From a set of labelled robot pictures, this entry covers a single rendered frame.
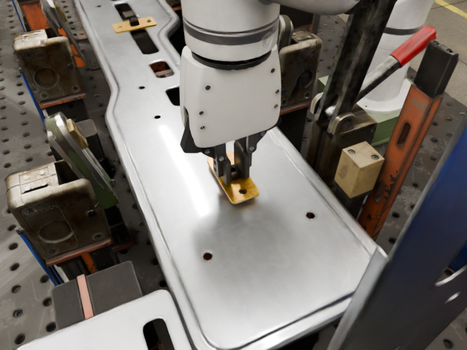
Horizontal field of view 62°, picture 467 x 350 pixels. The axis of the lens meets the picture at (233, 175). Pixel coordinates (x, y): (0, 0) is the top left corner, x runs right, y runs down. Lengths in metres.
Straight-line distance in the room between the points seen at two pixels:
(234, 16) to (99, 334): 0.30
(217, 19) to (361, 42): 0.18
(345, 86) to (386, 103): 0.57
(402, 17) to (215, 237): 0.64
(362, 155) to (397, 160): 0.04
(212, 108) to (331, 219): 0.19
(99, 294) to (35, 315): 0.36
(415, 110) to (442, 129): 0.75
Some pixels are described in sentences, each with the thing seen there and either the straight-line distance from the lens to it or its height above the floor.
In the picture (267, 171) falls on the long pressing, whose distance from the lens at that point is 0.51.
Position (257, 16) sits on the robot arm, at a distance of 0.33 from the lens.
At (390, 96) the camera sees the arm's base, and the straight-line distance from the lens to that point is 1.04.
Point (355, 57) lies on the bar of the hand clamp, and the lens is 0.46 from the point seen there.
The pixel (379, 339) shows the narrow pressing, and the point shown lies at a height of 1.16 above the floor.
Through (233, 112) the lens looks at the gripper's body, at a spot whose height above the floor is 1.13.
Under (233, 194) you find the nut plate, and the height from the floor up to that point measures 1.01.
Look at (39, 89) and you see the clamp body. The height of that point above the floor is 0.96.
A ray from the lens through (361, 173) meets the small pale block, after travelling 0.45.
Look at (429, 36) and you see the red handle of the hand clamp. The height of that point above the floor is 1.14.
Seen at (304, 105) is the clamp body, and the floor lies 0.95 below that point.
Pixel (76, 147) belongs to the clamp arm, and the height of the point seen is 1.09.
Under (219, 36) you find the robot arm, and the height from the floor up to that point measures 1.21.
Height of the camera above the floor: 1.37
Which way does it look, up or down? 47 degrees down
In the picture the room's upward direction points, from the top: straight up
